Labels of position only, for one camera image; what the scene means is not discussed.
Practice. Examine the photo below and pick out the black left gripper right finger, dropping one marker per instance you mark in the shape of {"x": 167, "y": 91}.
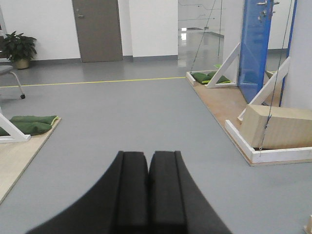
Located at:
{"x": 176, "y": 204}

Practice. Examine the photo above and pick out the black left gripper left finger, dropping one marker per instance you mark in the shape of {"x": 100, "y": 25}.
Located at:
{"x": 116, "y": 204}

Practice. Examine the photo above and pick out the brown grey door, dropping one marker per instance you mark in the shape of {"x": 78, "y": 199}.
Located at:
{"x": 98, "y": 30}

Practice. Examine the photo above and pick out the blue door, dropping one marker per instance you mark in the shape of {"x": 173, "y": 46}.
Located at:
{"x": 260, "y": 39}

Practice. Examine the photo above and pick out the wooden base platform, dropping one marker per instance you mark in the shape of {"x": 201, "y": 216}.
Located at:
{"x": 225, "y": 103}
{"x": 16, "y": 157}

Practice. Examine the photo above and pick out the left wooden base platform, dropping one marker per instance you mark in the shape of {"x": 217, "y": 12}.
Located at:
{"x": 16, "y": 157}

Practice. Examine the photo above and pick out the beige cardboard box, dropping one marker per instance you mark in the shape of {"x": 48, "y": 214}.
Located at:
{"x": 277, "y": 127}

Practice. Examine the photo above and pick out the white triangular wooden brace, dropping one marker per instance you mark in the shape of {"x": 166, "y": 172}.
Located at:
{"x": 220, "y": 72}

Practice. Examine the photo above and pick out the green sandbag left of pair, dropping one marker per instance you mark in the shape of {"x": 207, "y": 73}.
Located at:
{"x": 201, "y": 78}

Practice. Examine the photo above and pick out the green sandbag of pair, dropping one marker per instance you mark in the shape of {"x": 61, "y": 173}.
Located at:
{"x": 201, "y": 78}
{"x": 223, "y": 79}

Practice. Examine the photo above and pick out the green sandbag right of pair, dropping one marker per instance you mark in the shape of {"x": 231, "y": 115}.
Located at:
{"x": 223, "y": 79}

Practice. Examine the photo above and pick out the white near diagonal brace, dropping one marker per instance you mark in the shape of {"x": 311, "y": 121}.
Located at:
{"x": 268, "y": 88}

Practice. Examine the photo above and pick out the potted green plant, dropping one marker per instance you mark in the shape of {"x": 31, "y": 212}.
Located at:
{"x": 19, "y": 49}

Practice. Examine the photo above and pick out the white wooden border rail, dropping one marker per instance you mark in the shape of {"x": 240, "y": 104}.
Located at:
{"x": 267, "y": 157}

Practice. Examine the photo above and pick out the white left frame brace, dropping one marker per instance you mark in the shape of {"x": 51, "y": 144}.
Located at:
{"x": 15, "y": 135}

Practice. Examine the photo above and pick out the white door frame panel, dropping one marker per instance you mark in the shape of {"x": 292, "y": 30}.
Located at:
{"x": 297, "y": 91}

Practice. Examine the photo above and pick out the silver door lever handle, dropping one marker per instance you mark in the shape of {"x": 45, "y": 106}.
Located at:
{"x": 267, "y": 9}

